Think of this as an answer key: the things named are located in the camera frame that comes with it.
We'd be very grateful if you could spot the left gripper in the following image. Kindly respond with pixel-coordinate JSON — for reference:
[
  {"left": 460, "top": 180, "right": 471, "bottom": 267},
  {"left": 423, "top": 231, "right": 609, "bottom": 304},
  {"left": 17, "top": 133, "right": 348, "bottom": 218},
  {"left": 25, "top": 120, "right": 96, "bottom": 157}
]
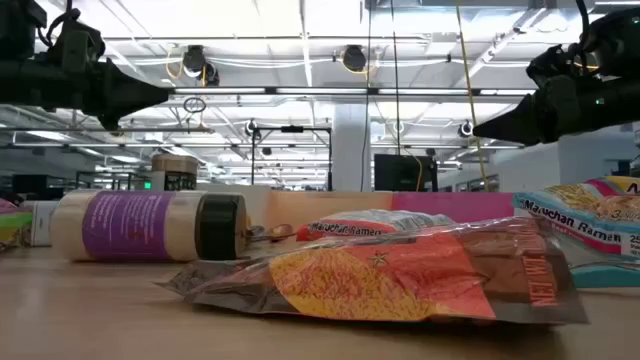
[{"left": 0, "top": 57, "right": 174, "bottom": 132}]

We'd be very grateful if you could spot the black metal rig frame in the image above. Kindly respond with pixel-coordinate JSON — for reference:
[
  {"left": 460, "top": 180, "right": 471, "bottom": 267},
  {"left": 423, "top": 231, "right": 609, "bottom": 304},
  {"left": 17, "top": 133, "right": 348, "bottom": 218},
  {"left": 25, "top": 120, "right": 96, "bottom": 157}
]
[{"left": 251, "top": 125, "right": 334, "bottom": 192}]

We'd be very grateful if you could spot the black cable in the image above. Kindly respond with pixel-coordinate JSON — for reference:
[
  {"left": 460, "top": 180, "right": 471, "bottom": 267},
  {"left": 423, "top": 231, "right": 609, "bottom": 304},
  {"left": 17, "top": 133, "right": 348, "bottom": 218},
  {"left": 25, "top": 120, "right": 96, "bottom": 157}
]
[
  {"left": 360, "top": 0, "right": 374, "bottom": 193},
  {"left": 388, "top": 0, "right": 403, "bottom": 156}
]

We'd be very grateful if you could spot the blue ramen pack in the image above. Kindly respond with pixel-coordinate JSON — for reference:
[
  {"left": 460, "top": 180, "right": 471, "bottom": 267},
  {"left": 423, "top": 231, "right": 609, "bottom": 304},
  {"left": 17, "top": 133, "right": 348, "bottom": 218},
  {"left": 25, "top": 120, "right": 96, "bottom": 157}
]
[{"left": 512, "top": 174, "right": 640, "bottom": 266}]

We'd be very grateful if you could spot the yellow cable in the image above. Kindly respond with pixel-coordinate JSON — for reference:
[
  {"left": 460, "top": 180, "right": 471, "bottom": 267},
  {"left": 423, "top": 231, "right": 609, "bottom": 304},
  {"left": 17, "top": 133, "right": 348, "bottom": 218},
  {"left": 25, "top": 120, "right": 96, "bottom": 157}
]
[{"left": 453, "top": 0, "right": 490, "bottom": 194}]

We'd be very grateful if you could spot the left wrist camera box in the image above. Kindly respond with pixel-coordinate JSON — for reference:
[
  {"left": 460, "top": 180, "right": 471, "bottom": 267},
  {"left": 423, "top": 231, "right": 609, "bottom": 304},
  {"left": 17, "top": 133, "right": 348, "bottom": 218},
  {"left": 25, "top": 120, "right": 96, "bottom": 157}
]
[{"left": 47, "top": 7, "right": 106, "bottom": 76}]

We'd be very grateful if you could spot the black monitor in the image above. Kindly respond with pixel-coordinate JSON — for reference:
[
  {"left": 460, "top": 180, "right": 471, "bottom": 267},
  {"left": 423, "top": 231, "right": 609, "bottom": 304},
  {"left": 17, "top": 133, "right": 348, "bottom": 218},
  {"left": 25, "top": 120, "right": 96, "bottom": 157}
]
[{"left": 373, "top": 153, "right": 439, "bottom": 193}]

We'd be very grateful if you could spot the white building column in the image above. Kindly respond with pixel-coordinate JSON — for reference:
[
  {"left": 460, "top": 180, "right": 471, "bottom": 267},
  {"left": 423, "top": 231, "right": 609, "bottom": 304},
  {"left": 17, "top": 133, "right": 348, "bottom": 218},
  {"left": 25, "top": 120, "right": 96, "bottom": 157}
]
[{"left": 331, "top": 103, "right": 374, "bottom": 193}]

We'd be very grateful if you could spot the orange ramen pack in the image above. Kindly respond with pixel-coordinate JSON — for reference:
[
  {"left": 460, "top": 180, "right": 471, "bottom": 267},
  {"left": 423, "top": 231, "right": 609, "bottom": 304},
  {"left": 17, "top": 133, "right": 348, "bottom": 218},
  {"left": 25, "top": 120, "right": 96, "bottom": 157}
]
[{"left": 295, "top": 208, "right": 457, "bottom": 243}]

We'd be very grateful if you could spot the pink plastic bin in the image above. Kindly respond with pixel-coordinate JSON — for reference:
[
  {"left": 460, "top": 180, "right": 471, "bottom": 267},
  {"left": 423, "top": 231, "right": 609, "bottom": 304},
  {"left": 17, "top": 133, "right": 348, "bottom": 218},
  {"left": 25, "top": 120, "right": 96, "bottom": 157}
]
[{"left": 391, "top": 192, "right": 516, "bottom": 225}]

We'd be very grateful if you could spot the orange plastic bin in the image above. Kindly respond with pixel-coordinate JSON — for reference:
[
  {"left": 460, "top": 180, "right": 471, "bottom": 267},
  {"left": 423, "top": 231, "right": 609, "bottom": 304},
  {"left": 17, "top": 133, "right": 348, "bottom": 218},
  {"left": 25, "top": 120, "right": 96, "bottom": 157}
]
[{"left": 264, "top": 191, "right": 394, "bottom": 232}]

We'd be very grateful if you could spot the black ceiling cable reel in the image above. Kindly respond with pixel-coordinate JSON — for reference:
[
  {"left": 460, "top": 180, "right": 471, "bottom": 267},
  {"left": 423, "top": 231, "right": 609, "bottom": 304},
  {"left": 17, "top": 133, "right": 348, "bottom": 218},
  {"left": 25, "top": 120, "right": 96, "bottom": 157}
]
[
  {"left": 180, "top": 44, "right": 221, "bottom": 86},
  {"left": 341, "top": 44, "right": 369, "bottom": 74}
]

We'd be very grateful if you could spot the green and red ramen pack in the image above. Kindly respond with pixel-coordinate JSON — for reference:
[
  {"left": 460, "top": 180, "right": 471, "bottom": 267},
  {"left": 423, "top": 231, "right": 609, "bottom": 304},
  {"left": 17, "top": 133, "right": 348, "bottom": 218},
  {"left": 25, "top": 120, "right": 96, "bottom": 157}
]
[{"left": 0, "top": 198, "right": 34, "bottom": 253}]

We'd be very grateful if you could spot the taco mix packet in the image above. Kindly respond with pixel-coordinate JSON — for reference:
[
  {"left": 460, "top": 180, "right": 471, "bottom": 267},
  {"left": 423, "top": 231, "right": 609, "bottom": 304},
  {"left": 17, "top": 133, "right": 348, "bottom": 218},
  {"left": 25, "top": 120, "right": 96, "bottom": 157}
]
[{"left": 154, "top": 215, "right": 590, "bottom": 326}]

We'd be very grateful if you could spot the purple label spice bottle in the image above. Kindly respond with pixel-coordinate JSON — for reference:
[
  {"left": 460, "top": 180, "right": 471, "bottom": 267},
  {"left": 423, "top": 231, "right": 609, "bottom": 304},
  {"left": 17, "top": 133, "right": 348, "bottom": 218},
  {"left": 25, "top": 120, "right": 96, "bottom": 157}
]
[{"left": 49, "top": 188, "right": 250, "bottom": 264}]

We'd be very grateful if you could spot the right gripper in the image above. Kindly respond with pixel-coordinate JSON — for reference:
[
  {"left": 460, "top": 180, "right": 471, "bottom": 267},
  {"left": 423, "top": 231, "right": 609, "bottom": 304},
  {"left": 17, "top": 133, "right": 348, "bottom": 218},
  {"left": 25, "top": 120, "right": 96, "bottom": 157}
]
[{"left": 471, "top": 74, "right": 640, "bottom": 148}]

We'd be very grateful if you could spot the spoon with brown bowl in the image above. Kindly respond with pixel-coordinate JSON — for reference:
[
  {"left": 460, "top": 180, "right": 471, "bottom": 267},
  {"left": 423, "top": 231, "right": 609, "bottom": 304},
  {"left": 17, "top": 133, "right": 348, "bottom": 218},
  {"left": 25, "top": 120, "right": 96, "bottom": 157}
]
[{"left": 267, "top": 223, "right": 297, "bottom": 245}]

